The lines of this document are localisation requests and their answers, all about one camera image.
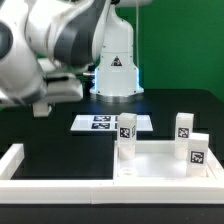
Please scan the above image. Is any white square table top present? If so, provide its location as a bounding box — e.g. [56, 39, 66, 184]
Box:
[113, 139, 218, 181]

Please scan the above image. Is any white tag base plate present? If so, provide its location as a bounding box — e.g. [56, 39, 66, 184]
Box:
[70, 115, 153, 131]

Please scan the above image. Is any white U-shaped obstacle fence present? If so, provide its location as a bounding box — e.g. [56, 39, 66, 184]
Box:
[0, 144, 224, 204]

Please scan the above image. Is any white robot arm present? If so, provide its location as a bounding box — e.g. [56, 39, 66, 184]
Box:
[0, 0, 153, 106]

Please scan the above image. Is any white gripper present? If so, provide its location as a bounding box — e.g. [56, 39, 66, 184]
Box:
[41, 73, 83, 103]

